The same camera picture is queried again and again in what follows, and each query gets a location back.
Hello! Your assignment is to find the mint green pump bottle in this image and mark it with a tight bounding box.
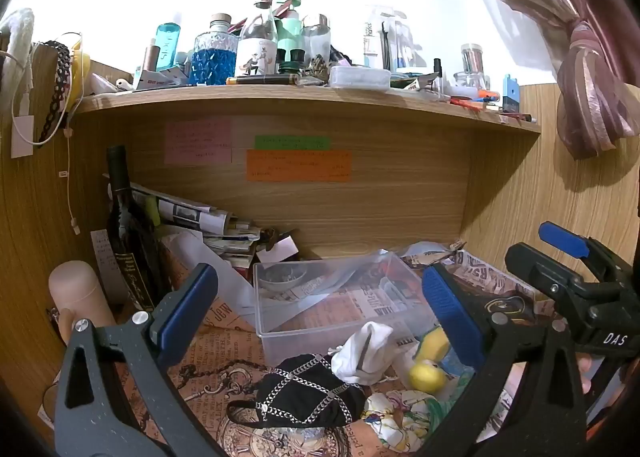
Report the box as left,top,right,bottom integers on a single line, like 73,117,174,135
273,0,304,63

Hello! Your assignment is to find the clear plastic case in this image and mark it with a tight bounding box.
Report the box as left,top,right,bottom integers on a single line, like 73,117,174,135
328,66,392,89

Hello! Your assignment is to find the small glass bowl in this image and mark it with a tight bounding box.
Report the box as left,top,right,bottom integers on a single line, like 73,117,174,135
262,264,308,291

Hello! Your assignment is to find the vintage printed paper cover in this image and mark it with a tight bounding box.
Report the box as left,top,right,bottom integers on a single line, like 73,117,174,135
162,237,568,457

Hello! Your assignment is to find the white knit cloth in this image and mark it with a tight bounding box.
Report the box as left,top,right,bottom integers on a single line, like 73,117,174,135
0,8,36,84

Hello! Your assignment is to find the pink curtain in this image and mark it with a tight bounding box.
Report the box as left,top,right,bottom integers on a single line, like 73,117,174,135
452,0,640,161

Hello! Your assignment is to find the small blue box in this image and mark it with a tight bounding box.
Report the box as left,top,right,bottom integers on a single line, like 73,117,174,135
502,73,521,113

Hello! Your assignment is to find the green sticky note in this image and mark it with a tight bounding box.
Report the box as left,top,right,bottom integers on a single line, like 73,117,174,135
254,135,332,150

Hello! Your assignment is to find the small glass jar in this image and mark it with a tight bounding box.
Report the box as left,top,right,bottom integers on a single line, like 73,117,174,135
454,42,488,89

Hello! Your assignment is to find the white cardboard box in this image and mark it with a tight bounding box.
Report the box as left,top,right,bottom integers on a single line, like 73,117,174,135
133,67,187,91

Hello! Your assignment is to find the white sock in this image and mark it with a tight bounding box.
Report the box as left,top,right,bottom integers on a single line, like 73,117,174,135
331,321,402,386

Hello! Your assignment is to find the wooden shelf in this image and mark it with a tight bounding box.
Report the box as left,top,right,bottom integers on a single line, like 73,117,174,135
74,82,542,134

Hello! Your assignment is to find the blue faceted glass bottle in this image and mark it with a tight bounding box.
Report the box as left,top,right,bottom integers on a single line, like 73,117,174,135
192,13,237,86

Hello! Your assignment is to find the yellow plush toy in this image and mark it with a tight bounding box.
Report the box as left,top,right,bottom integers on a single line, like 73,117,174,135
409,327,452,393

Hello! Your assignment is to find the clear plastic storage box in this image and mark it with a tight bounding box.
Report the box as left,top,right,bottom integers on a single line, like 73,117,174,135
253,249,451,369

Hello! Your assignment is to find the white paper card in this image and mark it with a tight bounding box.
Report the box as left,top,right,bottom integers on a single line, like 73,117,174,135
256,236,300,264

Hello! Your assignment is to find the white cable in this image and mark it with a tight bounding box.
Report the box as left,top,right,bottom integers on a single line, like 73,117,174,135
11,31,84,234

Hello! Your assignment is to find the clear illustrated-label glass bottle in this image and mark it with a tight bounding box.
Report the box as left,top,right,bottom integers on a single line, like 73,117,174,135
236,0,279,78

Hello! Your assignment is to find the stack of magazines and papers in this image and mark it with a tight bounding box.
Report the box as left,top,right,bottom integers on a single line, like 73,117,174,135
102,174,262,260

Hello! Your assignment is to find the clear blister tool pack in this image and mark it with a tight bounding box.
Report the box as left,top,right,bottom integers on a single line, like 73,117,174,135
362,6,427,71

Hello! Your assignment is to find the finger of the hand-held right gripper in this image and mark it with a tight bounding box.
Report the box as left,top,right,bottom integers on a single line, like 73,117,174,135
539,221,640,283
505,243,586,303

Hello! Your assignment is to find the dark wine bottle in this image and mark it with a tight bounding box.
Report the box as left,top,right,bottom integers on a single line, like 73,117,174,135
106,146,162,313

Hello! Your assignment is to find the pink cylindrical bottle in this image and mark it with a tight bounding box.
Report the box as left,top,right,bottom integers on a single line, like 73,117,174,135
48,260,119,344

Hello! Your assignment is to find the black chain-trimmed bag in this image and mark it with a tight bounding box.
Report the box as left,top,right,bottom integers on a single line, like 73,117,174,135
227,353,367,430

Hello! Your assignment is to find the person's right hand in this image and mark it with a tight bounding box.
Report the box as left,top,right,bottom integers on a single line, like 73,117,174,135
577,357,594,395

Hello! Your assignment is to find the yellow plastic object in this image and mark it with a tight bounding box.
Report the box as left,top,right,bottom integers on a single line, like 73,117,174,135
69,41,92,109

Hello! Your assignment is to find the orange sticky note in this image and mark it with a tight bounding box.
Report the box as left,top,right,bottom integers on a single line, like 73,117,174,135
245,150,352,183

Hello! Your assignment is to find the brown pen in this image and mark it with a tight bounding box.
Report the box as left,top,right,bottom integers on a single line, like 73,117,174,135
226,74,300,86

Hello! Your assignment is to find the teal plastic bottle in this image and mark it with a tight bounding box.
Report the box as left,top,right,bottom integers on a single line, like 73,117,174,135
155,23,180,72

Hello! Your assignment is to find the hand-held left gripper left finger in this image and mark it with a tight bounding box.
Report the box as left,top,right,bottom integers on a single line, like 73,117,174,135
54,263,231,457

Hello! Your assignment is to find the pink sticky note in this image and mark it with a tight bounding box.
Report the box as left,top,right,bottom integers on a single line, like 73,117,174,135
165,120,233,165

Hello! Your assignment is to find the black lace headband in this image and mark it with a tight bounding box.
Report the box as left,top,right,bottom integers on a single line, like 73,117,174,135
31,40,74,144

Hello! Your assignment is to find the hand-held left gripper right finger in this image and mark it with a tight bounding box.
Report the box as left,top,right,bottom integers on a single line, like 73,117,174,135
421,264,588,457

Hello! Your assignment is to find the floral fabric scrunchie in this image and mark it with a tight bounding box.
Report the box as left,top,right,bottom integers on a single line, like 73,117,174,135
361,388,445,454

